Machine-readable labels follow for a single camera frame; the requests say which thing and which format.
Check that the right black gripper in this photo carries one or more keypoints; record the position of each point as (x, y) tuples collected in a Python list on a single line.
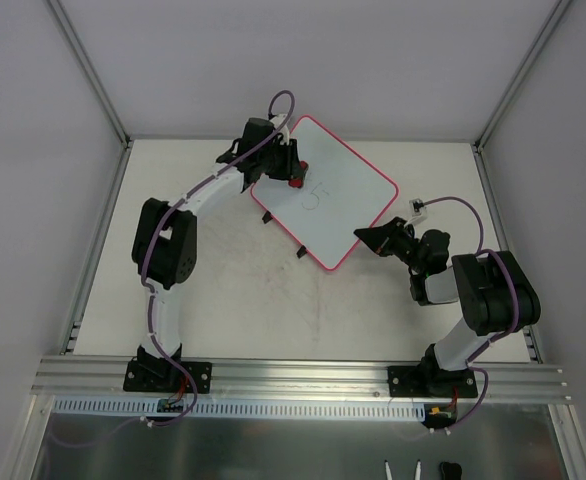
[(390, 240)]

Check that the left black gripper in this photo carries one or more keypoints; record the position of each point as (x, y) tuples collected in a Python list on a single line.
[(287, 160)]

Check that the red whiteboard eraser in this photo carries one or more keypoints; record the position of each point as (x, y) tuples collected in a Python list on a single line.
[(298, 175)]

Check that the pink framed whiteboard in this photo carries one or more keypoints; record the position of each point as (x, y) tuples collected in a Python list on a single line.
[(342, 192)]

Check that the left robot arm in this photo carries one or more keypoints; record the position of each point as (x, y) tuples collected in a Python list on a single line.
[(165, 244)]

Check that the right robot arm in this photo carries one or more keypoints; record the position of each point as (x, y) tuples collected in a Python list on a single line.
[(495, 297)]

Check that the black whiteboard foot left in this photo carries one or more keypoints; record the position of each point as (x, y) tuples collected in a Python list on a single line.
[(267, 217)]

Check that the black whiteboard foot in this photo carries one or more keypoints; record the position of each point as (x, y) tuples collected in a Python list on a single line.
[(267, 217), (301, 252)]

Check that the black whiteboard foot right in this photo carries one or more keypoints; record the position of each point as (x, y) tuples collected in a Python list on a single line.
[(301, 252)]

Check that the left white pen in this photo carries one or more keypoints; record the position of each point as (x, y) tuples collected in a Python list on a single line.
[(388, 471)]

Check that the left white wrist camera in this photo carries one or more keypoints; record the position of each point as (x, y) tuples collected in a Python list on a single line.
[(280, 122)]

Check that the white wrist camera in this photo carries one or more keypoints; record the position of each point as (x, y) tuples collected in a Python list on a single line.
[(418, 211), (280, 122)]

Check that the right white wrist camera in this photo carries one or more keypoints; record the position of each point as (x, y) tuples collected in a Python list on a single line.
[(418, 211)]

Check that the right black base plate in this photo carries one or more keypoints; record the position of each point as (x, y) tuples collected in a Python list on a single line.
[(411, 381)]

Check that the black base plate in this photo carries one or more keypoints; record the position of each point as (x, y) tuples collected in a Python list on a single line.
[(411, 381), (139, 379)]

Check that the left aluminium frame post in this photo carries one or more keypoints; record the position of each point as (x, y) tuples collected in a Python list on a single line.
[(79, 52)]

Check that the aluminium frame post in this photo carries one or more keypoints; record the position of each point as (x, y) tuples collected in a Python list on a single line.
[(79, 52), (533, 53)]

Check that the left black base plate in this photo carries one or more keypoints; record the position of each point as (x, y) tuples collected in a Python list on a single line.
[(139, 379)]

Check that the right aluminium frame post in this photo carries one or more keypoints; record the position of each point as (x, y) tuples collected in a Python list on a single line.
[(533, 53)]

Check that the aluminium mounting rail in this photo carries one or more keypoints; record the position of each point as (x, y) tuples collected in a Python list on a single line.
[(519, 383)]

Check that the slotted white cable duct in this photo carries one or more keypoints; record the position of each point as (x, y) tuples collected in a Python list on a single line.
[(243, 408)]

